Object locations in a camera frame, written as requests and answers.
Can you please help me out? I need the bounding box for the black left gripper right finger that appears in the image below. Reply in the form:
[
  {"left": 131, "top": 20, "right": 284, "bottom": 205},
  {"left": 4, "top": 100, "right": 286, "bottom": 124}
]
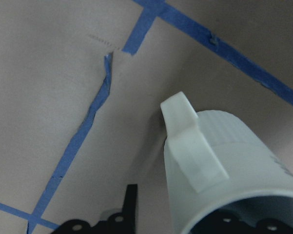
[{"left": 192, "top": 209, "right": 293, "bottom": 234}]

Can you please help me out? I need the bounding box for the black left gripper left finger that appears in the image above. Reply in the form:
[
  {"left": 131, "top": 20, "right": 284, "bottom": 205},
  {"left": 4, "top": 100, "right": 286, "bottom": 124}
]
[{"left": 53, "top": 184, "right": 138, "bottom": 234}]

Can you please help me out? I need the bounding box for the white mug grey inside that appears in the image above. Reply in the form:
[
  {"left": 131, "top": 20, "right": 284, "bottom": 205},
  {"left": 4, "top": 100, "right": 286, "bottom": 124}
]
[{"left": 160, "top": 92, "right": 293, "bottom": 234}]

